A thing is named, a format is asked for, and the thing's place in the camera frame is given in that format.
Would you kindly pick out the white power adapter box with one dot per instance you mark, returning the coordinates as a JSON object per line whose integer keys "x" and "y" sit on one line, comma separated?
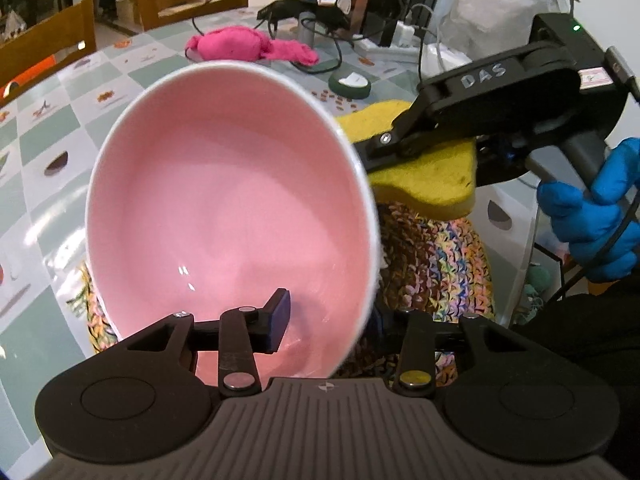
{"x": 436, "y": 59}

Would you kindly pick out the left wooden chair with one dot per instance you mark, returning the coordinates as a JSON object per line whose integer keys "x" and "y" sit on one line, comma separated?
{"x": 48, "y": 47}

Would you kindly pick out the patterned tablecloth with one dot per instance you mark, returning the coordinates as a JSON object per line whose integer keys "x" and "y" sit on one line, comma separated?
{"x": 50, "y": 137}

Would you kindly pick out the pink cloth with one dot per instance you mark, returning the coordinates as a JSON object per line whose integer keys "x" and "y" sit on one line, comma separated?
{"x": 241, "y": 43}

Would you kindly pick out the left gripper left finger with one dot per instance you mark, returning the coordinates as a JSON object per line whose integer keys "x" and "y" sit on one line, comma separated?
{"x": 245, "y": 331}

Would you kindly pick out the clear plastic bag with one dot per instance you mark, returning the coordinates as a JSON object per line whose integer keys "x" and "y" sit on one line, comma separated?
{"x": 480, "y": 28}

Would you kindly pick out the pink ceramic bowl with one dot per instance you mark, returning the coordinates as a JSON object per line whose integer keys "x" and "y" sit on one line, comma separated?
{"x": 221, "y": 183}

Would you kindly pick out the white power strip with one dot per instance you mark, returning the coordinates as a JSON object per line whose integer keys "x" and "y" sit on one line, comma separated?
{"x": 404, "y": 47}

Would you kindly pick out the yellow sponge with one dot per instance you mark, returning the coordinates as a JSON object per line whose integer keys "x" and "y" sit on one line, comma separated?
{"x": 439, "y": 184}

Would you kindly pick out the blue gloved right hand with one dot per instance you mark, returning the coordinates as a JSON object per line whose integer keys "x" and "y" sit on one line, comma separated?
{"x": 585, "y": 222}

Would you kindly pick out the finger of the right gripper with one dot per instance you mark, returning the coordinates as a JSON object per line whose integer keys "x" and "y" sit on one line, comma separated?
{"x": 400, "y": 145}

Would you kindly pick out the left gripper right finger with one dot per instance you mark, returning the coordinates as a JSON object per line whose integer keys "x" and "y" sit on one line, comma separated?
{"x": 411, "y": 335}

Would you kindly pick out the phone on stand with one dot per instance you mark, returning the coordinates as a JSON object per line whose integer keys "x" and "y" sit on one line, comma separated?
{"x": 308, "y": 14}

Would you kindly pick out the colourful woven placemat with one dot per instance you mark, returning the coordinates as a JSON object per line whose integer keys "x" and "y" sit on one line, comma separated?
{"x": 430, "y": 269}

